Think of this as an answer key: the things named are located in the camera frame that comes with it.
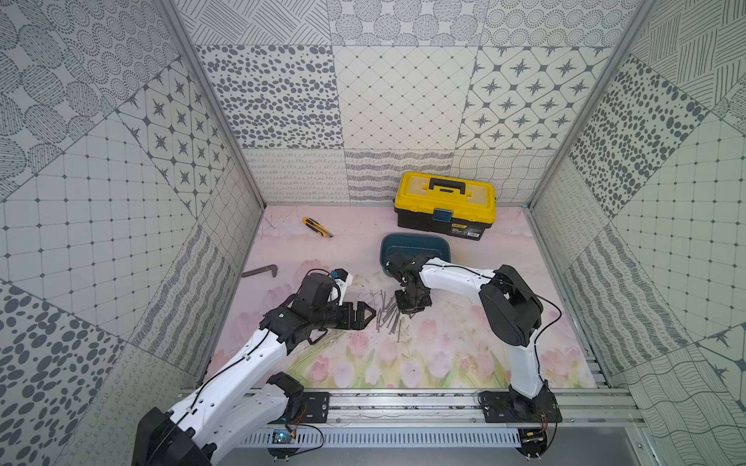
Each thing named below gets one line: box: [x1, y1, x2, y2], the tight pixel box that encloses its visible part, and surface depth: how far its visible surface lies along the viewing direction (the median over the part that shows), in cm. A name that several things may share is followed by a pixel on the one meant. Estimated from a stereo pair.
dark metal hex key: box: [240, 264, 278, 278], surface depth 103 cm
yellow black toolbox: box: [394, 170, 497, 241], surface depth 104 cm
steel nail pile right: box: [382, 302, 400, 335], surface depth 92 cm
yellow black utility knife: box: [302, 216, 335, 238], surface depth 116 cm
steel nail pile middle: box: [376, 289, 400, 335], surface depth 92 cm
